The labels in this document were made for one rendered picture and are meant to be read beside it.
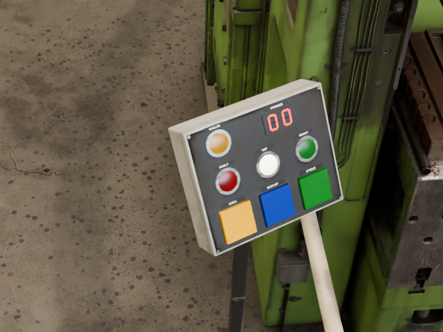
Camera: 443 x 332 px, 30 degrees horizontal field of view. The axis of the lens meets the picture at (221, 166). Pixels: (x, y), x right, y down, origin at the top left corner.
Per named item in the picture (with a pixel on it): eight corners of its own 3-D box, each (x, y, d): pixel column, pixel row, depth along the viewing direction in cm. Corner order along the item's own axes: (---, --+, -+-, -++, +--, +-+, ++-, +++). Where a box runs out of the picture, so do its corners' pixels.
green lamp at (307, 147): (317, 160, 180) (320, 146, 177) (296, 161, 180) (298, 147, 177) (314, 150, 182) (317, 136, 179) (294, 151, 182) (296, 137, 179)
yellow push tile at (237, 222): (257, 232, 177) (250, 200, 175) (227, 245, 175) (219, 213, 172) (253, 230, 179) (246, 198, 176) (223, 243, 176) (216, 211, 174)
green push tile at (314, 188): (333, 199, 184) (327, 167, 182) (306, 211, 182) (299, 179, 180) (329, 197, 186) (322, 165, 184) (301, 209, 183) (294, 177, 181)
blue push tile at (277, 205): (296, 214, 181) (289, 183, 179) (267, 227, 178) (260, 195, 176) (292, 212, 182) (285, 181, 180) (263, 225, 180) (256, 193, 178)
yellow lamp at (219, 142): (230, 155, 170) (231, 140, 167) (207, 156, 170) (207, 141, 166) (228, 145, 172) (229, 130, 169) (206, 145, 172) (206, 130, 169)
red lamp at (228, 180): (238, 193, 173) (240, 178, 170) (217, 193, 172) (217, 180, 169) (237, 182, 175) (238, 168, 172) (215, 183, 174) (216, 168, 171)
